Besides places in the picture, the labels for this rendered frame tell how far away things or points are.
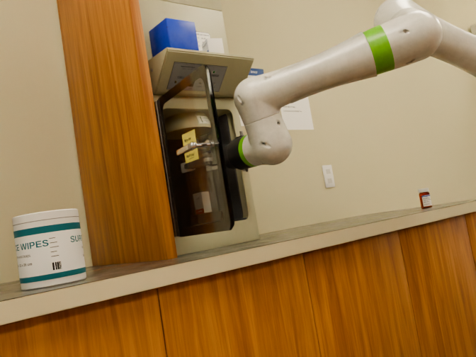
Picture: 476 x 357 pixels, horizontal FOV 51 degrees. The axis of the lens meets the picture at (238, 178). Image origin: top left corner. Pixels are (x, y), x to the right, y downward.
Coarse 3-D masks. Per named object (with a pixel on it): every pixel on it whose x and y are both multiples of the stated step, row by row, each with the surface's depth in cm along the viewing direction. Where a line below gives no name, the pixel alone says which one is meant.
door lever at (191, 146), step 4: (208, 140) 120; (188, 144) 118; (192, 144) 117; (196, 144) 118; (200, 144) 119; (204, 144) 119; (208, 144) 120; (180, 148) 122; (184, 148) 120; (188, 148) 118; (192, 148) 117; (208, 148) 120; (176, 152) 124; (180, 152) 123; (184, 152) 121
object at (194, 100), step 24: (192, 72) 124; (168, 96) 137; (192, 96) 125; (168, 120) 139; (192, 120) 126; (216, 120) 117; (168, 144) 140; (216, 144) 117; (192, 168) 129; (216, 168) 118; (192, 192) 130; (216, 192) 119; (192, 216) 131; (216, 216) 120
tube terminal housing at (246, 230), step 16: (144, 0) 149; (144, 16) 148; (160, 16) 152; (176, 16) 156; (192, 16) 160; (208, 16) 164; (144, 32) 147; (208, 32) 163; (224, 32) 167; (224, 48) 166; (160, 96) 147; (224, 112) 164; (240, 128) 164; (240, 176) 164; (240, 192) 163; (240, 224) 158; (256, 224) 162; (176, 240) 142; (192, 240) 145; (208, 240) 149; (224, 240) 153; (240, 240) 156
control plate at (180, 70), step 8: (176, 64) 142; (184, 64) 143; (192, 64) 145; (200, 64) 147; (208, 64) 148; (176, 72) 143; (184, 72) 145; (216, 72) 152; (224, 72) 153; (176, 80) 145; (216, 80) 153; (168, 88) 145; (216, 88) 155
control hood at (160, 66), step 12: (168, 48) 137; (156, 60) 142; (168, 60) 139; (180, 60) 142; (192, 60) 144; (204, 60) 146; (216, 60) 149; (228, 60) 152; (240, 60) 154; (252, 60) 157; (156, 72) 142; (168, 72) 142; (228, 72) 154; (240, 72) 157; (156, 84) 143; (228, 84) 157; (216, 96) 160; (228, 96) 162
